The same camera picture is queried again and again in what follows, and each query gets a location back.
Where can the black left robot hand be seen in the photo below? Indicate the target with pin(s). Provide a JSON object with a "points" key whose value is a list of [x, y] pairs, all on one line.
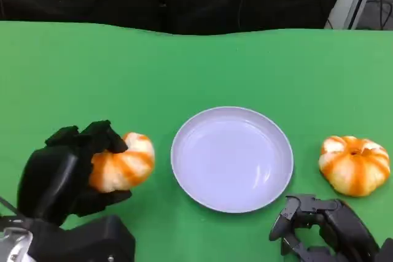
{"points": [[55, 176]]}

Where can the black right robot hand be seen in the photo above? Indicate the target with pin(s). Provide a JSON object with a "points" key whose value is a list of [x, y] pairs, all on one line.
{"points": [[344, 228]]}

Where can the green table cloth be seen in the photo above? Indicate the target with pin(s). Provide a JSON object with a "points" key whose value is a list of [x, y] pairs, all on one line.
{"points": [[122, 75]]}

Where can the lilac plate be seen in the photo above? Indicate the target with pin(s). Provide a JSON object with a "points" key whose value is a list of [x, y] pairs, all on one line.
{"points": [[231, 159]]}

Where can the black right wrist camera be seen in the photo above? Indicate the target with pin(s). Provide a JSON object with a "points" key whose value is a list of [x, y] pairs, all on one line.
{"points": [[387, 251]]}

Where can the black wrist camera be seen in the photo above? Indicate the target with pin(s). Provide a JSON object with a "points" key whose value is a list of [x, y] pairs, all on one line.
{"points": [[387, 251], [92, 240]]}

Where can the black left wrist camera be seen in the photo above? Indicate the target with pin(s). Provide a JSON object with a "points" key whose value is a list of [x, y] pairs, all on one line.
{"points": [[92, 240]]}

